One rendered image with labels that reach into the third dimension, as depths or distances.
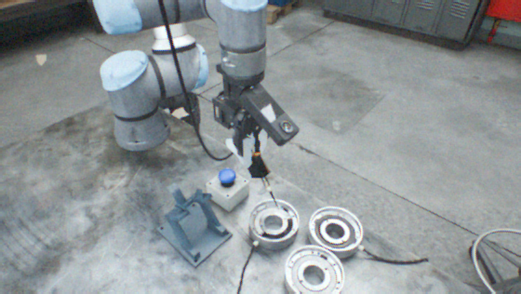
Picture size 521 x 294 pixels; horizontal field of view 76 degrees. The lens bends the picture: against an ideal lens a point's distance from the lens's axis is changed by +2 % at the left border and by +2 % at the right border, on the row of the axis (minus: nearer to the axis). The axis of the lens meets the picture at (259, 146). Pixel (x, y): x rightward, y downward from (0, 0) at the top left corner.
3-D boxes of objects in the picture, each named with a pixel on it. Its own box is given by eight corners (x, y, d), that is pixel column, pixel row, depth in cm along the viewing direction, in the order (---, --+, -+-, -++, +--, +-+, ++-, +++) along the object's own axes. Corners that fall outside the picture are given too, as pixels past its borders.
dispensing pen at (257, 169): (280, 213, 68) (246, 142, 64) (268, 211, 71) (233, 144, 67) (287, 207, 69) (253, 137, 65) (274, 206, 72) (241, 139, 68)
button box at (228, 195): (249, 193, 78) (249, 180, 75) (229, 212, 74) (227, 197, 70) (225, 178, 82) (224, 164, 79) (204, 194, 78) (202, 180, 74)
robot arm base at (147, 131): (105, 136, 95) (94, 106, 88) (150, 113, 103) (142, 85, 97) (136, 158, 87) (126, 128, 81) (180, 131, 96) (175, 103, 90)
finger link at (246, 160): (232, 156, 70) (233, 120, 65) (252, 169, 67) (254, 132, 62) (221, 163, 68) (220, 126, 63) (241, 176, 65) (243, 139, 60)
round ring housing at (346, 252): (298, 245, 67) (300, 233, 65) (321, 210, 74) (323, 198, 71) (346, 272, 63) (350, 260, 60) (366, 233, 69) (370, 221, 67)
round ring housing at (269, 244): (269, 203, 76) (269, 191, 73) (307, 228, 70) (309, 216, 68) (238, 233, 69) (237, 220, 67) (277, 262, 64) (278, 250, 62)
